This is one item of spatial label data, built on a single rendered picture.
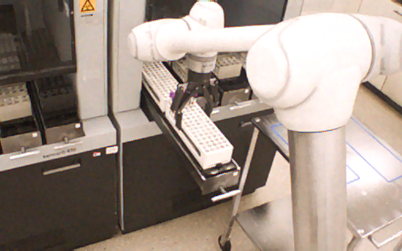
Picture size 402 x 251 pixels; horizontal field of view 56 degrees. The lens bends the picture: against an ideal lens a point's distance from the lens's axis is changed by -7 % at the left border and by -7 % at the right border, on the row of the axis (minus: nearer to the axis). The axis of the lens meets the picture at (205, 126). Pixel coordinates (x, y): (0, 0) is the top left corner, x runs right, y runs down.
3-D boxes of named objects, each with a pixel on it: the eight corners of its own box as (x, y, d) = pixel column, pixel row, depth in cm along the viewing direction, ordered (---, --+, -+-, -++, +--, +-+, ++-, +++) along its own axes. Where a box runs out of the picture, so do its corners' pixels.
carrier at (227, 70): (237, 73, 175) (239, 61, 171) (240, 75, 173) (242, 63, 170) (214, 77, 170) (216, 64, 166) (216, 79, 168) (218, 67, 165)
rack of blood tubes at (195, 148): (164, 115, 146) (165, 102, 142) (189, 110, 151) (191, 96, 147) (203, 170, 127) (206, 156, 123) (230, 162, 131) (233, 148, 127)
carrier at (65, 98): (73, 103, 143) (71, 90, 140) (75, 106, 142) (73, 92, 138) (41, 110, 138) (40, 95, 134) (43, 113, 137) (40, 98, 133)
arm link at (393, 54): (349, 7, 80) (305, 12, 74) (430, 8, 66) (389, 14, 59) (349, 68, 85) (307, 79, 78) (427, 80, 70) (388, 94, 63)
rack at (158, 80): (133, 74, 167) (134, 60, 164) (156, 70, 172) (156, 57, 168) (162, 114, 148) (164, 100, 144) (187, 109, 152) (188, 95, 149)
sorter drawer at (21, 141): (-13, 60, 175) (-16, 43, 169) (17, 55, 181) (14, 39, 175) (5, 164, 127) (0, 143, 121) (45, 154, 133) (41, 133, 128)
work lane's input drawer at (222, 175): (126, 83, 173) (127, 65, 168) (156, 79, 179) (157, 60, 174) (207, 206, 125) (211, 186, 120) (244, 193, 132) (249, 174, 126)
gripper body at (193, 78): (193, 75, 121) (190, 100, 127) (218, 71, 125) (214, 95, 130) (182, 63, 126) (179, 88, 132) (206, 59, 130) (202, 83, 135)
